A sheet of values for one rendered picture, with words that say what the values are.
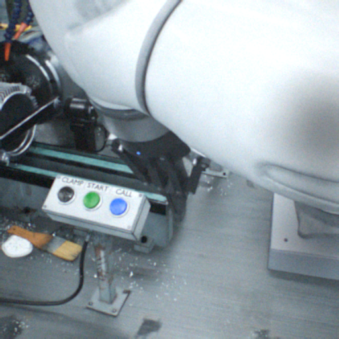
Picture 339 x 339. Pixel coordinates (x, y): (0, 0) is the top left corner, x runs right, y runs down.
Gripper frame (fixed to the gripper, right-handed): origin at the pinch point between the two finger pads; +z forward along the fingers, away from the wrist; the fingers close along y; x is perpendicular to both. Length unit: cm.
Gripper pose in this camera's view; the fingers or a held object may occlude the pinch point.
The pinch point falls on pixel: (176, 194)
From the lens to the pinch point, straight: 62.9
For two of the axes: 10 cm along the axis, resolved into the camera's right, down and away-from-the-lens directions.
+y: -9.4, -1.9, 2.9
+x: -3.0, 8.6, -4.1
